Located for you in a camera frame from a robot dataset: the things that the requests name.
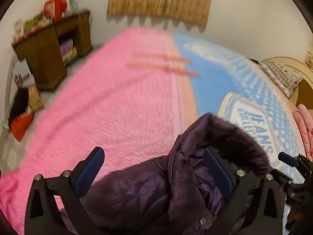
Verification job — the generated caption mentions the pink folded quilt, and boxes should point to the pink folded quilt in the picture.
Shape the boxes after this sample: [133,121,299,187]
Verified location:
[292,104,313,161]

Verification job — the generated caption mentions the grey patterned pillow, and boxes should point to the grey patterned pillow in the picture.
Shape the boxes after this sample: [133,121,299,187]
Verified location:
[259,61,303,99]

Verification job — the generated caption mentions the orange red bag on floor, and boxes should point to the orange red bag on floor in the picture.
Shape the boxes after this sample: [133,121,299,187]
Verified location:
[10,112,34,141]

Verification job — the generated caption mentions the black bag on floor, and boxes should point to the black bag on floor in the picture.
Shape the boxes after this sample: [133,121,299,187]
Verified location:
[8,88,29,128]

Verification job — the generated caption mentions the white printed paper bag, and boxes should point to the white printed paper bag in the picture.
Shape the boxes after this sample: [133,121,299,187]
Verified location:
[12,59,35,88]

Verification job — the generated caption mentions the white greeting card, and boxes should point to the white greeting card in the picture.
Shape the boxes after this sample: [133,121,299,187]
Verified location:
[13,19,24,39]

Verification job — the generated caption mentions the stacked books in desk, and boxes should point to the stacked books in desk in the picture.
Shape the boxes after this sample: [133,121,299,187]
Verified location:
[60,39,77,66]

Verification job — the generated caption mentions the pink and blue bedspread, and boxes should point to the pink and blue bedspread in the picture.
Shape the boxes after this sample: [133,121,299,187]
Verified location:
[1,28,304,234]

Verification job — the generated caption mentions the colourful snack package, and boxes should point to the colourful snack package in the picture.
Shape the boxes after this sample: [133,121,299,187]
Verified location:
[27,84,44,112]

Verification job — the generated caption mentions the dark purple quilted jacket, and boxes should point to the dark purple quilted jacket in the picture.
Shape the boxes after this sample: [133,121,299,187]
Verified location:
[80,114,272,234]

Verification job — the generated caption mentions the cream wooden headboard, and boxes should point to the cream wooden headboard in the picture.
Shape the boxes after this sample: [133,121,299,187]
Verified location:
[260,56,312,110]

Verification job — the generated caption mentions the brown wooden desk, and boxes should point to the brown wooden desk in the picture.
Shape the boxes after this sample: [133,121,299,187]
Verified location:
[12,10,93,91]

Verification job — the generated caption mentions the red gift bag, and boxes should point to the red gift bag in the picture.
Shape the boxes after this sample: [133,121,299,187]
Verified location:
[43,0,67,21]

